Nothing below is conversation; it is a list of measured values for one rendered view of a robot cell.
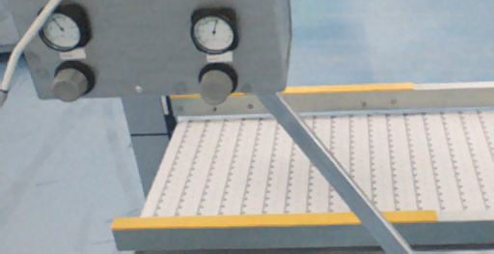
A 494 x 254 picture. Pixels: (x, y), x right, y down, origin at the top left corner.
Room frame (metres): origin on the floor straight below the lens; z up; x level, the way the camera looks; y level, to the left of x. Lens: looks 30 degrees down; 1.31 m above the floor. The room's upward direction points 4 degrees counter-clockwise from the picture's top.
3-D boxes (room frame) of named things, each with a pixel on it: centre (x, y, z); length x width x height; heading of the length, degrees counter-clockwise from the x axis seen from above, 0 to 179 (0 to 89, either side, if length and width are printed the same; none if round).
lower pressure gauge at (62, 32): (0.50, 0.21, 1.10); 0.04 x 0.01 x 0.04; 86
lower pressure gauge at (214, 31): (0.49, 0.08, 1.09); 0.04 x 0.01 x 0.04; 86
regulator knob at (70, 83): (0.49, 0.21, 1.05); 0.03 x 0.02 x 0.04; 86
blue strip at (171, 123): (0.82, 0.22, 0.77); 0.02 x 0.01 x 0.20; 86
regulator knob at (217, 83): (0.48, 0.09, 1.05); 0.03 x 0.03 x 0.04; 86
